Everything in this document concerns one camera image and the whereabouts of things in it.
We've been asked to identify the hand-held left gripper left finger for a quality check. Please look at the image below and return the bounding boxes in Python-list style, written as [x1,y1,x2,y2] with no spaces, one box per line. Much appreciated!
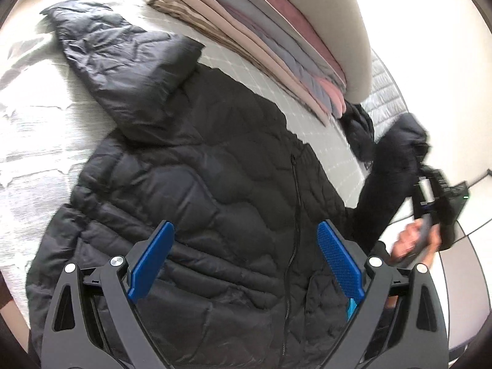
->
[40,221,175,369]

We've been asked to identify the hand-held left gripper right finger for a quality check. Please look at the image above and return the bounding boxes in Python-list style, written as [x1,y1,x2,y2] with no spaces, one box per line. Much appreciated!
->
[317,221,450,369]

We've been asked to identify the black quilted puffer jacket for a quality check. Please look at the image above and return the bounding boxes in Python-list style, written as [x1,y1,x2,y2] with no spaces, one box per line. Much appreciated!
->
[26,0,431,369]

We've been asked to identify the stack of folded clothes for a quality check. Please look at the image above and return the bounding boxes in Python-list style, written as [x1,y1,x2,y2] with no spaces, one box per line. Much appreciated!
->
[142,0,348,127]

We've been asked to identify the person's right hand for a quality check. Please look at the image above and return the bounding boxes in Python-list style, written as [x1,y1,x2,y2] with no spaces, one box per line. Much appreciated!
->
[390,221,441,268]

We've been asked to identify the black crumpled garment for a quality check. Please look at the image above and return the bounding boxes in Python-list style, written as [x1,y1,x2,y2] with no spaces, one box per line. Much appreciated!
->
[340,102,375,162]

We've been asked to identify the light grey puffer jacket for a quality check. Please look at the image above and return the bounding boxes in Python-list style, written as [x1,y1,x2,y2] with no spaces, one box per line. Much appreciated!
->
[361,52,410,124]

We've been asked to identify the white grey textured blanket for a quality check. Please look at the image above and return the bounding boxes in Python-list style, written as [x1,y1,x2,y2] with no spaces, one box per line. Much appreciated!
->
[0,0,129,277]

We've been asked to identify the grey quilted mattress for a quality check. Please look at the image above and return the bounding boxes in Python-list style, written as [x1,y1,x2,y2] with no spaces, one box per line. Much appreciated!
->
[127,0,371,210]

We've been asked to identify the black cable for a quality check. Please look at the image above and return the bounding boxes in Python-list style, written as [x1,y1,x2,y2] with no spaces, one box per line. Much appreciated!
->
[463,171,492,185]

